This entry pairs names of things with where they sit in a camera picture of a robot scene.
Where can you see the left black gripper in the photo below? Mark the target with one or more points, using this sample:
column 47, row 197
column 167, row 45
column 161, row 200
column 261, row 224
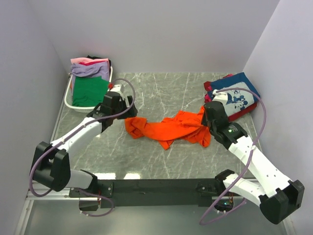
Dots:
column 122, row 102

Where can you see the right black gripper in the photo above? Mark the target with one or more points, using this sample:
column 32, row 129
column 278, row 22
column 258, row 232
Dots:
column 203, row 121

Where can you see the orange t shirt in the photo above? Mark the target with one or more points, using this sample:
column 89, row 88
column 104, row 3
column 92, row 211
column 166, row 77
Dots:
column 184, row 125

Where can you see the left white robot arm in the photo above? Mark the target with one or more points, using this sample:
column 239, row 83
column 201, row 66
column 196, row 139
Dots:
column 51, row 164

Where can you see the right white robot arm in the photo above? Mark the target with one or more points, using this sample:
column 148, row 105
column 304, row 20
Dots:
column 275, row 193

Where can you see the pink folded shirt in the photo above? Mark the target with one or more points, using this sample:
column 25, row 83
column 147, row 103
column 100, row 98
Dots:
column 209, row 97

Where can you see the green shirt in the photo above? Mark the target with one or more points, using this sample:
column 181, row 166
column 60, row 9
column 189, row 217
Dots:
column 88, row 92

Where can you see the red folded shirt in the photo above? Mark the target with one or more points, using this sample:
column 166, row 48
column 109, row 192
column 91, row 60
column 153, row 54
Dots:
column 240, row 115

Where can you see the blue cartoon print shirt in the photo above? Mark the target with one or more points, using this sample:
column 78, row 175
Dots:
column 237, row 98

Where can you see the lavender shirt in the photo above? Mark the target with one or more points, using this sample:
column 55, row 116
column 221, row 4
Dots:
column 91, row 71

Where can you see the white perforated basket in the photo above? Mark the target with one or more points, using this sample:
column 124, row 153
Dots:
column 71, row 85

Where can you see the magenta shirt in basket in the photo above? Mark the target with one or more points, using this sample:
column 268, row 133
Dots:
column 88, row 63

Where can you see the black garment in basket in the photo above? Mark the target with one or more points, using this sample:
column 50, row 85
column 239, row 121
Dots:
column 99, row 58

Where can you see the light pink shirt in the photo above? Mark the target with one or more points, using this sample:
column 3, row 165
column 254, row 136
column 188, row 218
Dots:
column 87, row 60

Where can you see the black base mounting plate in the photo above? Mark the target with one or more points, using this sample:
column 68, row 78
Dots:
column 161, row 192

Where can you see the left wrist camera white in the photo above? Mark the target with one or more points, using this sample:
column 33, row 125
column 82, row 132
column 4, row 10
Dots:
column 117, row 88

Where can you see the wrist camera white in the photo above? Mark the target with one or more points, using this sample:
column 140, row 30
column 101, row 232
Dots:
column 117, row 88
column 221, row 97

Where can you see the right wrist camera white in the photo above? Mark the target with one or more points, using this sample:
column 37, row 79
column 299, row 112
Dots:
column 221, row 97

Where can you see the aluminium rail frame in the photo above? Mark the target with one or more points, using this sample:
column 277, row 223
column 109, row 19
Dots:
column 92, row 199

